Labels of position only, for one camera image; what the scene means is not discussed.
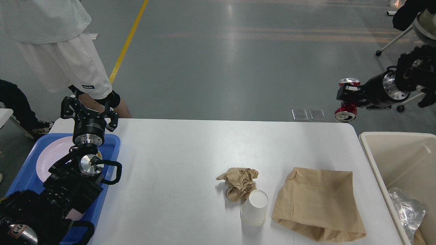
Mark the pink plate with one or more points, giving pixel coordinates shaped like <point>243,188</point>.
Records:
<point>57,146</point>

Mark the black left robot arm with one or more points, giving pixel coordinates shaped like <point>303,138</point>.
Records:
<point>29,218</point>

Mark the brown paper bag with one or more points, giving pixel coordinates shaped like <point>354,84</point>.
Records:
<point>320,205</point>

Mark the white paper cup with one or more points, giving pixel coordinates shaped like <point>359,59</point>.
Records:
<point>253,210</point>

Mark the yellow plate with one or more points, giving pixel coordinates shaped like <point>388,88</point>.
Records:
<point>99,155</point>

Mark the small white side table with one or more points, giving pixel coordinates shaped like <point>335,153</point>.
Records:
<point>7,114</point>

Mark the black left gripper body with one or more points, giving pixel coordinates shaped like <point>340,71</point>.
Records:
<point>89,130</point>

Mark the blue plastic tray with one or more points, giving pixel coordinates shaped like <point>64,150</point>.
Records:
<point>27,179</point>

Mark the brown paper in bin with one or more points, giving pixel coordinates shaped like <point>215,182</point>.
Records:
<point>418,239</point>

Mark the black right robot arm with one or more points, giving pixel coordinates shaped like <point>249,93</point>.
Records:
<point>414,71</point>

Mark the crushed red can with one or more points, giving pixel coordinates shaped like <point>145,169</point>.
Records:
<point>347,112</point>

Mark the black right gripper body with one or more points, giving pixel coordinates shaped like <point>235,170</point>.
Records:
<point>382,91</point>

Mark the beige plastic bin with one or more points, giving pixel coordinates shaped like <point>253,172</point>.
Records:
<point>406,160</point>

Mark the brown paper ball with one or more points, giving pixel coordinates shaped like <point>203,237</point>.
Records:
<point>240,182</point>

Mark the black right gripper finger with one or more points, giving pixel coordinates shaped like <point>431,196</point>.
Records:
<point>351,93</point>
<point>374,107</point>

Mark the person in white shorts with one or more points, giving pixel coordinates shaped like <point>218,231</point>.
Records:
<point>53,38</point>

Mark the metal floor plates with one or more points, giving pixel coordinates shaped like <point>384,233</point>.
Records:
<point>304,115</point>

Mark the pink mug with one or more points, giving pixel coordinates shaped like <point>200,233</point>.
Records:
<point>75,215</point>

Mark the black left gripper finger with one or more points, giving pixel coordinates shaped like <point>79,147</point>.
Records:
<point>72,107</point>
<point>110,118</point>

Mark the aluminium foil tray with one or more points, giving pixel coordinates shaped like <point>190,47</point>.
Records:
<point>410,211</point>

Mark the person in dark trousers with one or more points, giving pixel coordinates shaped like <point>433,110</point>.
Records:
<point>13,98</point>

